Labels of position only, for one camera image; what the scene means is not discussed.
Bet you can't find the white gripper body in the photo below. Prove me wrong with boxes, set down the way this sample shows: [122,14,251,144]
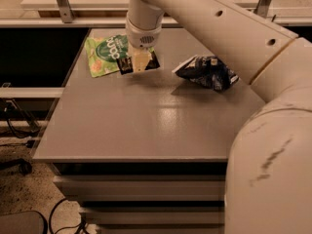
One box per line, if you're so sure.
[126,17,162,48]

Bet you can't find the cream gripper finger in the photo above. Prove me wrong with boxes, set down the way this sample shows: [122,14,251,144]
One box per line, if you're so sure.
[129,46,152,72]

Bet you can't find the dark chocolate rxbar wrapper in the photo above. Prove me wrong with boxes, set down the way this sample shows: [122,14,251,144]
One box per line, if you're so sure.
[116,50,160,75]

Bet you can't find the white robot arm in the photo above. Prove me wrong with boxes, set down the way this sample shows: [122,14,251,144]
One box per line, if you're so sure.
[138,0,312,234]

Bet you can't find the green rice chip bag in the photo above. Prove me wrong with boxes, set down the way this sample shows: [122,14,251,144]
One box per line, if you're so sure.
[85,34,128,78]

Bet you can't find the blue crumpled chip bag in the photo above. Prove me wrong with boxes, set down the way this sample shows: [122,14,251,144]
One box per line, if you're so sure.
[173,55,240,93]

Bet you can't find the grey drawer cabinet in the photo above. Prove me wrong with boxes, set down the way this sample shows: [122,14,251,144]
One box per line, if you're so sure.
[54,162,226,234]

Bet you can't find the dark grey floor object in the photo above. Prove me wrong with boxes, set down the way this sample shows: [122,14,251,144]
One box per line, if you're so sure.
[0,211,48,234]

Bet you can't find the metal railing frame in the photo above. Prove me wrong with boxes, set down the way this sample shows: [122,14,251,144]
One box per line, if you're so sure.
[0,0,312,28]

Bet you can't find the black floor cables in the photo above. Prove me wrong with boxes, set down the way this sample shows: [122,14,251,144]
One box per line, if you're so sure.
[48,197,89,234]

